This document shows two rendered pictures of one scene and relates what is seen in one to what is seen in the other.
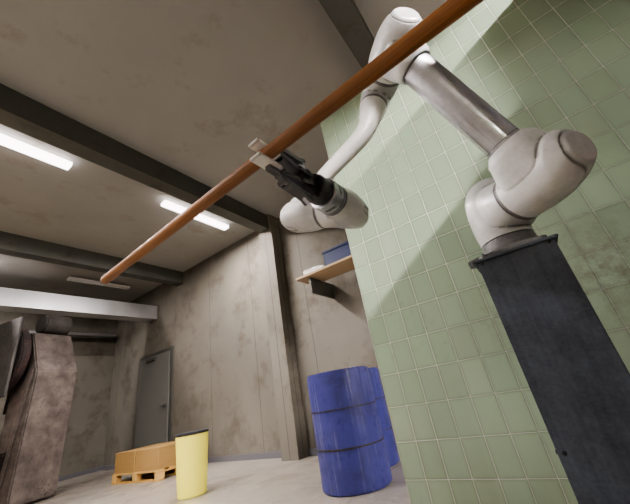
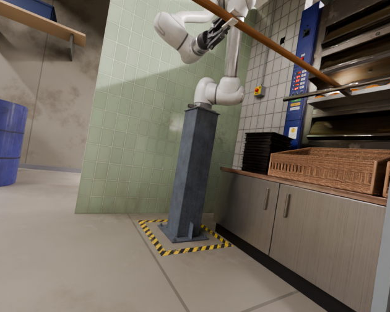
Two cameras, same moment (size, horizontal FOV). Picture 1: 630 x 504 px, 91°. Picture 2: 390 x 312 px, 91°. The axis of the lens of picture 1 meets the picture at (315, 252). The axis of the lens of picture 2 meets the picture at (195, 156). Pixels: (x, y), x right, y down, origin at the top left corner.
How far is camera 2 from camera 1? 81 cm
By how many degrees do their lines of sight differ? 65
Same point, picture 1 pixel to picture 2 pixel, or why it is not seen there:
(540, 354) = (197, 145)
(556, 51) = not seen: hidden behind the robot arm
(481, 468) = (124, 177)
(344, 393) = (4, 119)
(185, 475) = not seen: outside the picture
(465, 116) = (234, 57)
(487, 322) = (157, 124)
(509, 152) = (233, 82)
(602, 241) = not seen: hidden behind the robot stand
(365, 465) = (2, 170)
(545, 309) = (205, 133)
